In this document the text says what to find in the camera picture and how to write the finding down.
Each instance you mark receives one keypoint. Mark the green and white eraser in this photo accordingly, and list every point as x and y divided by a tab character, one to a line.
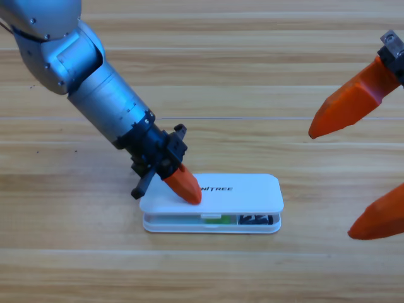
217	220

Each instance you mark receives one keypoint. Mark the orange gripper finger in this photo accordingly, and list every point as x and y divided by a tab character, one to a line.
382	221

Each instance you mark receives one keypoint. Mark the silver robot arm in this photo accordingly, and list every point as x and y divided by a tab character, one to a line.
94	88

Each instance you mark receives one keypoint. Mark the white plastic pencil case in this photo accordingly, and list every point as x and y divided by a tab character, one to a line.
246	195

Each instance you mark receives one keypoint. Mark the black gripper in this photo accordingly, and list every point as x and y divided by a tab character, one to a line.
158	148
394	53

